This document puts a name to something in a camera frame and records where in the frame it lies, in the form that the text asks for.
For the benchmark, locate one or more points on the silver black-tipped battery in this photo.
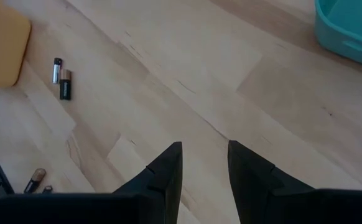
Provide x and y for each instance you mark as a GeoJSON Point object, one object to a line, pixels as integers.
{"type": "Point", "coordinates": [56, 73]}
{"type": "Point", "coordinates": [47, 189]}

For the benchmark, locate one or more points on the teal plastic bin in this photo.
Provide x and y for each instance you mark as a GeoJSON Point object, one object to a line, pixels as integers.
{"type": "Point", "coordinates": [349, 25]}

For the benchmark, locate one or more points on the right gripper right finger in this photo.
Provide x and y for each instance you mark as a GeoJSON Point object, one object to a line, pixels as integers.
{"type": "Point", "coordinates": [249, 186]}

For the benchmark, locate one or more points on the yellow plastic bin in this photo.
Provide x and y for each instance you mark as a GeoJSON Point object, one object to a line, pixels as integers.
{"type": "Point", "coordinates": [3, 46]}

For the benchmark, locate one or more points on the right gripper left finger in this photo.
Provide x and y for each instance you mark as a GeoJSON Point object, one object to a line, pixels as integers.
{"type": "Point", "coordinates": [168, 180]}

